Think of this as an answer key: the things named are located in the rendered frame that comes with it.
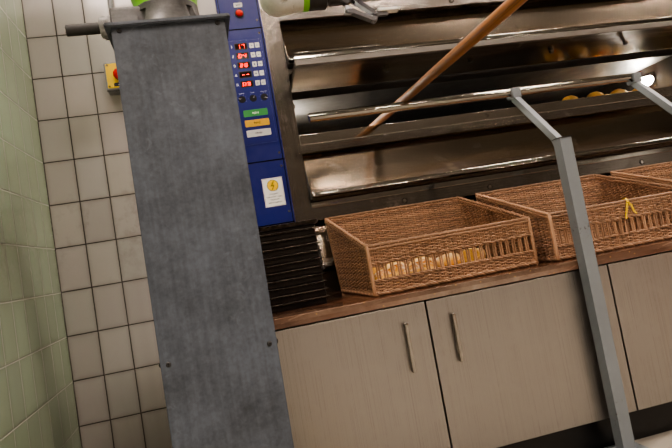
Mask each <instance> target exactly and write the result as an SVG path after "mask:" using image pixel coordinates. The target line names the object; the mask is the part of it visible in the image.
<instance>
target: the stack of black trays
mask: <svg viewBox="0 0 672 448"><path fill-rule="evenodd" d="M317 222H318V220H317V218H316V219H310V220H304V221H298V222H292V223H286V224H280V225H274V226H268V227H261V228H258V229H259V235H260V241H261V247H262V254H263V260H264V266H265V272H266V278H267V284H268V290H269V296H270V303H271V309H272V314H274V313H279V312H284V311H289V310H294V309H299V308H305V307H310V306H315V305H320V304H325V303H327V298H326V297H329V296H330V295H327V293H326V289H329V287H325V285H324V282H327V281H328V280H323V275H322V274H326V272H322V267H321V266H325V264H321V260H320V259H321V258H324V257H319V252H318V251H321V250H322V249H319V250H317V249H318V244H317V243H321V241H319V242H317V235H320V233H319V234H315V228H318V226H316V227H314V226H315V225H314V224H315V223H317ZM311 250H312V251H311ZM320 264H321V265H320Z"/></svg>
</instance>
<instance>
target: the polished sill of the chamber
mask: <svg viewBox="0 0 672 448"><path fill-rule="evenodd" d="M653 90H654V91H656V92H657V93H659V94H660V95H661V96H669V95H672V86H668V87H661V88H653ZM647 98H648V97H646V96H645V95H644V94H642V93H641V92H639V91H631V92H623V93H615V94H608V95H600V96H593V97H585V98H578V99H570V100H563V101H555V102H547V103H540V104H532V105H529V106H530V107H531V108H532V109H533V110H534V111H535V112H537V113H544V112H551V111H559V110H566V109H573V108H581V107H588V106H595V105H603V104H610V103H617V102H625V101H632V100H640V99H647ZM522 115H525V114H524V113H523V112H522V111H521V110H520V109H519V108H518V107H510V108H502V109H495V110H487V111H480V112H472V113H464V114H457V115H449V116H442V117H434V118H427V119H419V120H412V121H404V122H396V123H389V124H381V125H374V126H366V127H359V128H351V129H344V130H336V131H328V132H321V133H313V134H306V135H299V140H300V145H301V146H302V145H309V144H316V143H324V142H331V141H338V140H346V139H353V138H360V137H368V136H375V135H383V134H390V133H397V132H405V131H412V130H419V129H427V128H434V127H441V126H449V125H456V124H463V123H471V122H478V121H485V120H493V119H500V118H507V117H515V116H522Z"/></svg>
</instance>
